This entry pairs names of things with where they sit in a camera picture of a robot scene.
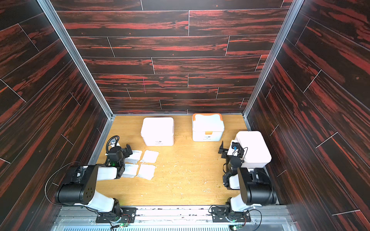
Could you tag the white orange-trimmed medicine chest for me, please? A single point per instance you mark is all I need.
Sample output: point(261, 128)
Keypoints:
point(207, 127)

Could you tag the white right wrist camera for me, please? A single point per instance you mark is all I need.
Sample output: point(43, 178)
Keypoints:
point(235, 149)

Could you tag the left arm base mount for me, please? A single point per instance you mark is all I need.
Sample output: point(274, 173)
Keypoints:
point(123, 215)

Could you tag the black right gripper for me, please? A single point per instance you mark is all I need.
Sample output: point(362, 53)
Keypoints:
point(222, 148)

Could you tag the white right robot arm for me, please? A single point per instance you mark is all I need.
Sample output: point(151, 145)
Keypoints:
point(255, 186)

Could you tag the white gauze packet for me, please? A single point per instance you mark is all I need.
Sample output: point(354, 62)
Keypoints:
point(146, 171)
point(149, 156)
point(130, 171)
point(134, 158)

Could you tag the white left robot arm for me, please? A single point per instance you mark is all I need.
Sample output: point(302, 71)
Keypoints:
point(79, 186)

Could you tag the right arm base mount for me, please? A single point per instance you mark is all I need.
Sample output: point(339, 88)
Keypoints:
point(225, 214)

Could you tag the pink medicine chest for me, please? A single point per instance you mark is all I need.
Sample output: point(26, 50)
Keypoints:
point(158, 131)

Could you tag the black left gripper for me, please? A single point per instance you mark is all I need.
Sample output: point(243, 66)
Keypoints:
point(127, 154)

